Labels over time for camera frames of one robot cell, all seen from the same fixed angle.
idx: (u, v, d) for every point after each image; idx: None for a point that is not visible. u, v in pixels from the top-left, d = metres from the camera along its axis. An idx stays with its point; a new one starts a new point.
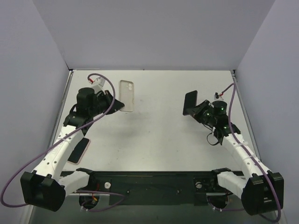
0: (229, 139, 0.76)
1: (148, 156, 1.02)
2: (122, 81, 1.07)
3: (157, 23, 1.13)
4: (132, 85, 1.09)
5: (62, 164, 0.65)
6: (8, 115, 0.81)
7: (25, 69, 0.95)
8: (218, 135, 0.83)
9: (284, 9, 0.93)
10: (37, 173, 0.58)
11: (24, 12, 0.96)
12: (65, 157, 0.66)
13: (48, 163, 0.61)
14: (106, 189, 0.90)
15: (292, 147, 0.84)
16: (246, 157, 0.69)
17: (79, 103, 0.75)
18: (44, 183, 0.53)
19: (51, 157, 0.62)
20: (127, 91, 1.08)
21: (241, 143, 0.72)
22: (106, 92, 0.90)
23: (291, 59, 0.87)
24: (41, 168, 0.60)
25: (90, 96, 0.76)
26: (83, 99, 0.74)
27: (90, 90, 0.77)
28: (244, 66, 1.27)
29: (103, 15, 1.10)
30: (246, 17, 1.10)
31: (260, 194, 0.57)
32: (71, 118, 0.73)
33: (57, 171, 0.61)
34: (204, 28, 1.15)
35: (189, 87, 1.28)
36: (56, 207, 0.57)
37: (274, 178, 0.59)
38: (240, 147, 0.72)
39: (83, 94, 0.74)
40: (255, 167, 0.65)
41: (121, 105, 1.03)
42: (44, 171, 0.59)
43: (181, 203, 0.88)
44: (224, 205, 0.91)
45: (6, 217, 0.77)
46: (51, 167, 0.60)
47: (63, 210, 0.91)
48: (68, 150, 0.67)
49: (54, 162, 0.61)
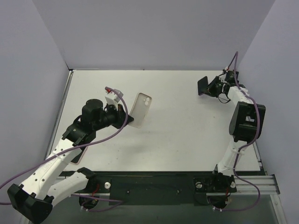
0: (232, 88, 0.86)
1: (147, 157, 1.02)
2: (140, 94, 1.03)
3: (158, 21, 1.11)
4: (149, 100, 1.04)
5: (53, 181, 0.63)
6: (8, 119, 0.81)
7: (26, 72, 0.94)
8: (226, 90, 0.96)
9: (287, 8, 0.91)
10: (24, 188, 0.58)
11: (24, 11, 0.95)
12: (56, 174, 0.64)
13: (36, 179, 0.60)
14: (106, 189, 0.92)
15: (292, 149, 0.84)
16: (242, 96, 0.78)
17: (83, 115, 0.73)
18: (26, 203, 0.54)
19: (40, 173, 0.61)
20: (142, 106, 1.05)
21: (242, 90, 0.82)
22: (119, 108, 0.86)
23: (292, 59, 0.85)
24: (28, 182, 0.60)
25: (96, 111, 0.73)
26: (88, 113, 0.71)
27: (98, 104, 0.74)
28: (245, 65, 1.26)
29: (102, 13, 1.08)
30: (247, 16, 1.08)
31: (243, 112, 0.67)
32: (72, 130, 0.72)
33: (44, 188, 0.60)
34: (205, 26, 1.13)
35: (190, 87, 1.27)
36: (38, 220, 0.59)
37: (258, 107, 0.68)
38: (240, 93, 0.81)
39: (88, 108, 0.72)
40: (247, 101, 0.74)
41: (130, 119, 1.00)
42: (29, 188, 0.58)
43: (181, 202, 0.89)
44: (224, 205, 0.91)
45: (7, 219, 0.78)
46: (37, 185, 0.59)
47: (64, 210, 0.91)
48: (60, 166, 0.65)
49: (42, 179, 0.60)
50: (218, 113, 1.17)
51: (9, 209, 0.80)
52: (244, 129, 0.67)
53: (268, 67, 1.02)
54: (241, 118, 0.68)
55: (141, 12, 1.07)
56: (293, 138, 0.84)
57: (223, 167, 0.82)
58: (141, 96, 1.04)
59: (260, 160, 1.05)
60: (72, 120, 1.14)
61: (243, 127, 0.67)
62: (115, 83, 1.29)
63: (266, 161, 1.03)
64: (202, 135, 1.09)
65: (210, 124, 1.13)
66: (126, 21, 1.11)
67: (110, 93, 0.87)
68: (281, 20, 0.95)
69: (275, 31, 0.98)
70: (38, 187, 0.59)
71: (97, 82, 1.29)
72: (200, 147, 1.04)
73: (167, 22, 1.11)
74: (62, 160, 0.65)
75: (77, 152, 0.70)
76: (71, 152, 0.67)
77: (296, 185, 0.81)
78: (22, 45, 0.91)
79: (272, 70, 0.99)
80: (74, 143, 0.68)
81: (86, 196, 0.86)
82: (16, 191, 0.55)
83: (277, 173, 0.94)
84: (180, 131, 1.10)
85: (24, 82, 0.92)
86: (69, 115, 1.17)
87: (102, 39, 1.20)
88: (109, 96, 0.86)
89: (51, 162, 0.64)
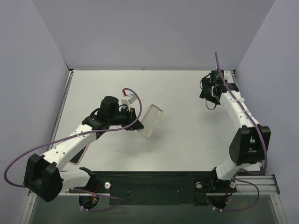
0: (226, 96, 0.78)
1: (148, 156, 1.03)
2: (152, 105, 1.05)
3: (158, 22, 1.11)
4: (160, 113, 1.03)
5: (70, 158, 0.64)
6: (8, 118, 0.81)
7: (25, 71, 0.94)
8: (217, 93, 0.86)
9: (286, 10, 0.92)
10: (45, 157, 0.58)
11: (24, 11, 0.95)
12: (74, 152, 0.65)
13: (57, 151, 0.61)
14: (106, 189, 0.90)
15: (292, 148, 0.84)
16: (240, 111, 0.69)
17: (101, 108, 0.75)
18: (47, 170, 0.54)
19: (61, 147, 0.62)
20: (153, 117, 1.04)
21: (237, 100, 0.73)
22: (131, 109, 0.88)
23: (291, 60, 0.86)
24: (49, 153, 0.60)
25: (113, 106, 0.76)
26: (106, 105, 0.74)
27: (115, 99, 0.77)
28: (245, 66, 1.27)
29: (102, 14, 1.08)
30: (247, 17, 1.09)
31: (245, 139, 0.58)
32: (90, 119, 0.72)
33: (62, 162, 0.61)
34: (205, 28, 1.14)
35: (190, 87, 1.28)
36: (49, 196, 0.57)
37: (261, 129, 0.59)
38: (235, 103, 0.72)
39: (108, 101, 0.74)
40: (247, 120, 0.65)
41: (141, 126, 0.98)
42: (50, 158, 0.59)
43: (179, 203, 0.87)
44: (223, 205, 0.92)
45: (6, 218, 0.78)
46: (58, 157, 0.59)
47: (63, 210, 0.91)
48: (79, 146, 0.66)
49: (63, 152, 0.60)
50: (217, 113, 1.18)
51: (8, 208, 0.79)
52: (246, 156, 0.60)
53: (268, 67, 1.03)
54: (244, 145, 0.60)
55: (141, 13, 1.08)
56: (293, 139, 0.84)
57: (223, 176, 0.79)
58: (153, 108, 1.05)
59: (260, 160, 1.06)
60: (72, 120, 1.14)
61: (246, 155, 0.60)
62: (116, 83, 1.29)
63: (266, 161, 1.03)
64: (202, 135, 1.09)
65: (210, 124, 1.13)
66: (126, 21, 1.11)
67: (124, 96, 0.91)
68: (280, 21, 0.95)
69: (275, 31, 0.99)
70: (60, 158, 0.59)
71: (97, 82, 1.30)
72: (201, 147, 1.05)
73: (168, 23, 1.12)
74: (82, 139, 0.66)
75: (92, 137, 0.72)
76: (90, 135, 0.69)
77: (296, 185, 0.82)
78: (22, 45, 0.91)
79: (272, 70, 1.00)
80: (94, 128, 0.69)
81: (88, 192, 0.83)
82: (36, 159, 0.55)
83: (277, 173, 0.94)
84: (180, 131, 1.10)
85: (24, 81, 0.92)
86: (68, 115, 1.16)
87: (102, 39, 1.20)
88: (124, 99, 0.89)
89: (71, 140, 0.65)
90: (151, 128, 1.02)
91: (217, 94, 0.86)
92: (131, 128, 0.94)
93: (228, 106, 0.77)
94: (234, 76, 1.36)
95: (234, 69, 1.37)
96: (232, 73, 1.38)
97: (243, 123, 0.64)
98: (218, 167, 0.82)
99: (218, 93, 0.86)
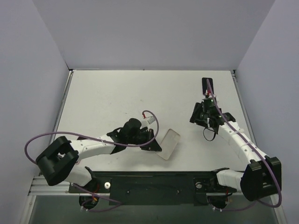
0: (225, 128, 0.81)
1: (147, 156, 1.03)
2: (170, 129, 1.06)
3: (158, 22, 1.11)
4: (179, 136, 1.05)
5: (87, 155, 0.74)
6: (7, 119, 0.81)
7: (25, 72, 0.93)
8: (214, 124, 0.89)
9: (286, 10, 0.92)
10: (70, 143, 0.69)
11: (24, 12, 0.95)
12: (92, 153, 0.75)
13: (81, 144, 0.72)
14: (106, 189, 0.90)
15: (292, 148, 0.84)
16: (244, 143, 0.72)
17: (124, 128, 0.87)
18: (70, 155, 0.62)
19: (85, 143, 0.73)
20: (170, 141, 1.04)
21: (237, 131, 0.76)
22: (150, 129, 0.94)
23: (292, 60, 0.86)
24: (76, 142, 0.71)
25: (135, 129, 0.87)
26: (129, 127, 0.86)
27: (138, 123, 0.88)
28: (245, 66, 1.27)
29: (102, 14, 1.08)
30: (247, 17, 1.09)
31: (258, 178, 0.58)
32: (113, 135, 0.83)
33: (81, 154, 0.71)
34: (205, 28, 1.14)
35: (190, 87, 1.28)
36: (53, 180, 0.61)
37: (271, 163, 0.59)
38: (236, 135, 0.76)
39: (133, 124, 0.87)
40: (254, 153, 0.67)
41: (158, 147, 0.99)
42: (75, 147, 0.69)
43: (180, 203, 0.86)
44: (223, 205, 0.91)
45: (6, 218, 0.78)
46: (81, 148, 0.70)
47: (63, 211, 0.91)
48: (97, 150, 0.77)
49: (85, 147, 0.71)
50: None
51: (8, 208, 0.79)
52: (261, 192, 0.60)
53: (268, 68, 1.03)
54: (258, 183, 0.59)
55: (141, 13, 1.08)
56: (294, 140, 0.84)
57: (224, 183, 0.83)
58: (171, 132, 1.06)
59: None
60: (72, 120, 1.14)
61: (261, 190, 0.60)
62: (116, 83, 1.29)
63: None
64: (202, 135, 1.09)
65: None
66: (126, 21, 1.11)
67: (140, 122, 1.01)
68: (281, 21, 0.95)
69: (275, 32, 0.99)
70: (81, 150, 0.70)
71: (97, 81, 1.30)
72: (201, 147, 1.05)
73: (167, 23, 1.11)
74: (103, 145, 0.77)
75: (110, 149, 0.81)
76: (110, 145, 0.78)
77: (296, 185, 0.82)
78: (21, 45, 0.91)
79: (272, 71, 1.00)
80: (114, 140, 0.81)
81: (87, 191, 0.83)
82: (63, 141, 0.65)
83: None
84: (180, 132, 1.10)
85: (23, 81, 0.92)
86: (68, 115, 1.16)
87: (102, 39, 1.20)
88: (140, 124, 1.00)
89: (96, 142, 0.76)
90: (170, 150, 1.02)
91: (215, 126, 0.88)
92: (149, 147, 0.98)
93: (229, 138, 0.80)
94: (234, 76, 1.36)
95: (234, 69, 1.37)
96: (232, 73, 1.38)
97: (252, 158, 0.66)
98: (220, 171, 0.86)
99: (215, 124, 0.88)
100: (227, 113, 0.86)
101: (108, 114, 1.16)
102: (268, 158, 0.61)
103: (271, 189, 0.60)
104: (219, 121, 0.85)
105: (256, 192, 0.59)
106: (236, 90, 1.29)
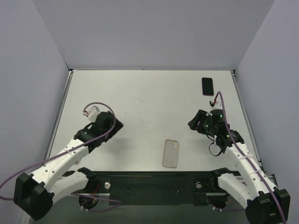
0: (233, 151, 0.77)
1: (148, 155, 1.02)
2: (167, 140, 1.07)
3: (157, 23, 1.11)
4: (178, 143, 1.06)
5: (58, 176, 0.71)
6: (7, 120, 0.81)
7: (25, 73, 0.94)
8: (221, 143, 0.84)
9: (285, 10, 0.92)
10: (34, 177, 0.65)
11: (24, 13, 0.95)
12: (63, 169, 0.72)
13: (46, 170, 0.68)
14: (106, 189, 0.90)
15: (292, 149, 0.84)
16: (252, 171, 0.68)
17: (96, 122, 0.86)
18: (36, 191, 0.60)
19: (51, 166, 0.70)
20: (172, 150, 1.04)
21: (246, 156, 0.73)
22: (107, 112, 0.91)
23: (291, 61, 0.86)
24: (39, 170, 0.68)
25: (107, 120, 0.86)
26: (101, 120, 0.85)
27: (109, 114, 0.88)
28: (244, 66, 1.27)
29: (102, 15, 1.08)
30: (247, 17, 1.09)
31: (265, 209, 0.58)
32: (83, 133, 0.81)
33: (51, 180, 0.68)
34: (205, 28, 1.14)
35: (190, 87, 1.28)
36: (37, 214, 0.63)
37: (280, 195, 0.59)
38: (245, 160, 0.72)
39: (105, 123, 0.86)
40: (263, 184, 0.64)
41: (119, 124, 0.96)
42: (39, 177, 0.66)
43: (181, 203, 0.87)
44: (223, 205, 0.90)
45: (7, 218, 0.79)
46: (47, 176, 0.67)
47: (65, 210, 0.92)
48: (69, 162, 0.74)
49: (52, 171, 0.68)
50: None
51: (8, 209, 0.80)
52: (267, 220, 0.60)
53: (268, 68, 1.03)
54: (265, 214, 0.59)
55: (140, 13, 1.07)
56: (294, 140, 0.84)
57: (225, 188, 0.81)
58: (168, 143, 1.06)
59: (260, 160, 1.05)
60: (72, 120, 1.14)
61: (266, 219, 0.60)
62: (116, 83, 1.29)
63: (265, 161, 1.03)
64: (201, 135, 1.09)
65: None
66: (126, 22, 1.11)
67: (88, 115, 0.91)
68: (280, 21, 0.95)
69: (275, 32, 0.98)
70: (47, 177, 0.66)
71: (97, 82, 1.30)
72: (201, 147, 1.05)
73: (167, 23, 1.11)
74: (73, 156, 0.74)
75: (83, 153, 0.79)
76: (80, 151, 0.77)
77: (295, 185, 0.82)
78: (21, 46, 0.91)
79: (272, 71, 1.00)
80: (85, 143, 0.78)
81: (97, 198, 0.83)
82: (25, 178, 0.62)
83: (276, 173, 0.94)
84: (180, 131, 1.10)
85: (23, 82, 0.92)
86: (68, 115, 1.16)
87: (102, 39, 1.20)
88: (91, 114, 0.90)
89: (63, 157, 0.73)
90: (176, 158, 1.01)
91: (221, 144, 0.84)
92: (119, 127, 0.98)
93: (235, 162, 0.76)
94: (234, 76, 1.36)
95: (234, 69, 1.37)
96: (232, 73, 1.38)
97: (260, 189, 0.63)
98: (222, 175, 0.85)
99: (222, 143, 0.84)
100: (234, 132, 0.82)
101: None
102: (278, 191, 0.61)
103: (276, 219, 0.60)
104: (227, 141, 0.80)
105: (262, 222, 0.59)
106: (236, 90, 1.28)
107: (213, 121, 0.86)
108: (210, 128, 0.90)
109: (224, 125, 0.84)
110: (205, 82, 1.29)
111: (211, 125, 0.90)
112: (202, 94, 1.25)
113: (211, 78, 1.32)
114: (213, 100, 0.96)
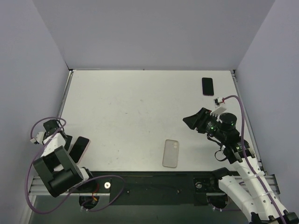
0: (244, 167, 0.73)
1: (148, 156, 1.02)
2: (167, 140, 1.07)
3: (157, 23, 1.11)
4: (178, 143, 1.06)
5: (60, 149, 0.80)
6: (7, 119, 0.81)
7: (25, 72, 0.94)
8: (229, 154, 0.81)
9: (285, 10, 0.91)
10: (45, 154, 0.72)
11: (24, 12, 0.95)
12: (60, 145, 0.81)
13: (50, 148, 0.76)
14: (106, 189, 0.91)
15: (292, 149, 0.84)
16: (263, 193, 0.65)
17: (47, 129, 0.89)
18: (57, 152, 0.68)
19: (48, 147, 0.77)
20: (172, 150, 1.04)
21: (257, 174, 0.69)
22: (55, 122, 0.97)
23: (292, 61, 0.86)
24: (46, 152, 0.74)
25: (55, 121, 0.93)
26: (50, 123, 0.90)
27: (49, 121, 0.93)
28: (245, 66, 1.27)
29: (102, 14, 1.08)
30: (248, 17, 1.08)
31: None
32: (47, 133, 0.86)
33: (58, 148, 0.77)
34: (205, 28, 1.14)
35: (190, 87, 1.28)
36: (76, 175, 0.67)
37: (288, 218, 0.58)
38: (255, 179, 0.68)
39: (53, 126, 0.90)
40: (273, 208, 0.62)
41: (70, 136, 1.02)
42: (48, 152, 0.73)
43: (181, 202, 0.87)
44: (223, 205, 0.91)
45: (7, 218, 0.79)
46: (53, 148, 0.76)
47: (64, 211, 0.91)
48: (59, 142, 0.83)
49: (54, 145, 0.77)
50: None
51: (8, 209, 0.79)
52: None
53: (268, 68, 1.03)
54: None
55: (140, 13, 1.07)
56: (294, 140, 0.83)
57: (225, 191, 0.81)
58: (168, 142, 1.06)
59: (260, 160, 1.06)
60: (72, 120, 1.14)
61: None
62: (116, 83, 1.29)
63: (265, 161, 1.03)
64: (201, 135, 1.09)
65: None
66: (126, 22, 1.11)
67: (37, 141, 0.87)
68: (281, 21, 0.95)
69: (275, 32, 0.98)
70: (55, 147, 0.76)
71: (97, 82, 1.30)
72: (200, 147, 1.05)
73: (167, 23, 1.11)
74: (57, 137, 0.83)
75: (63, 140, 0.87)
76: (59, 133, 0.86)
77: (295, 186, 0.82)
78: (21, 46, 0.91)
79: (272, 70, 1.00)
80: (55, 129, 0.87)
81: (96, 178, 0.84)
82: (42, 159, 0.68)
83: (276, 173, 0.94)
84: (180, 131, 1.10)
85: (23, 82, 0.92)
86: (69, 115, 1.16)
87: (102, 39, 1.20)
88: (39, 136, 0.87)
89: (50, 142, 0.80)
90: (176, 158, 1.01)
91: (230, 156, 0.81)
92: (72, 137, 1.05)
93: (243, 177, 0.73)
94: (234, 76, 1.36)
95: (234, 69, 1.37)
96: (232, 73, 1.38)
97: (270, 213, 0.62)
98: (223, 178, 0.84)
99: (231, 155, 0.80)
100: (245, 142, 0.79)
101: (108, 115, 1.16)
102: (287, 213, 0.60)
103: None
104: (237, 154, 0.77)
105: None
106: (236, 90, 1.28)
107: (223, 128, 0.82)
108: (218, 133, 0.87)
109: (233, 133, 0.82)
110: (205, 82, 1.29)
111: (219, 131, 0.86)
112: (202, 94, 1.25)
113: (211, 78, 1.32)
114: (220, 99, 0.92)
